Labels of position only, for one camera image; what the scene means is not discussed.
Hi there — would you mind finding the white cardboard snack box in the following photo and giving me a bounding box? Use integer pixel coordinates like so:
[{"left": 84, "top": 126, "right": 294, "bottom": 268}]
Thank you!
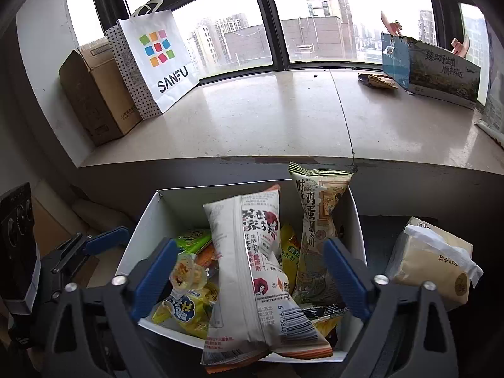
[{"left": 117, "top": 180, "right": 366, "bottom": 372}]

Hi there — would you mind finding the blue printed tissue box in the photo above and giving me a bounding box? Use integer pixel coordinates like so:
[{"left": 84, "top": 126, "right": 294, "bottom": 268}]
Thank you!
[{"left": 380, "top": 14, "right": 481, "bottom": 109}]

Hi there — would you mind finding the flat wrapper on sill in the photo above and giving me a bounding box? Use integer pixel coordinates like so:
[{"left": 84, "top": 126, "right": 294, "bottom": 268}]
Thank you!
[{"left": 358, "top": 72, "right": 399, "bottom": 90}]

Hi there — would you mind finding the white red-print snack bag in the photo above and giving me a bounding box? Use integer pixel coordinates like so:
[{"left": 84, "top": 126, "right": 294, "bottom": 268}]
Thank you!
[{"left": 201, "top": 185, "right": 332, "bottom": 373}]

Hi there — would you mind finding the brown cardboard box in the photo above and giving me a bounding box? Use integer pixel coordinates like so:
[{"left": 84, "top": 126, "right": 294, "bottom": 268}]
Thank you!
[{"left": 59, "top": 37, "right": 142, "bottom": 145}]

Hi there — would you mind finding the white Sanfu shopping bag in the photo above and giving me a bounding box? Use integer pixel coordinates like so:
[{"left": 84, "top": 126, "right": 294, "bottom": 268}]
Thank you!
[{"left": 105, "top": 0, "right": 199, "bottom": 119}]

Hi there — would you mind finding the yellow blue candy bag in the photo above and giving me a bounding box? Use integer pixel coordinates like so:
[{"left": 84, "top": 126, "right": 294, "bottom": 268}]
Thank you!
[{"left": 151, "top": 282, "right": 219, "bottom": 340}]

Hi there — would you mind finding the small green snack packet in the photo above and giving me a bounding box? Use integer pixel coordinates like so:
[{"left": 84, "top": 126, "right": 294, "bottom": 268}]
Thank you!
[{"left": 175, "top": 229, "right": 212, "bottom": 254}]

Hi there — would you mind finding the beige tissue pack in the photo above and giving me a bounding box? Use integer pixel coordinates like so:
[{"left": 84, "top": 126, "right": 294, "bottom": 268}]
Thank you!
[{"left": 385, "top": 217, "right": 483, "bottom": 310}]

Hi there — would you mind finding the beige tall biscuit bag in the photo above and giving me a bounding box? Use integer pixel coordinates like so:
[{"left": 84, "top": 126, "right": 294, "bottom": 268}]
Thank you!
[{"left": 288, "top": 160, "right": 355, "bottom": 308}]

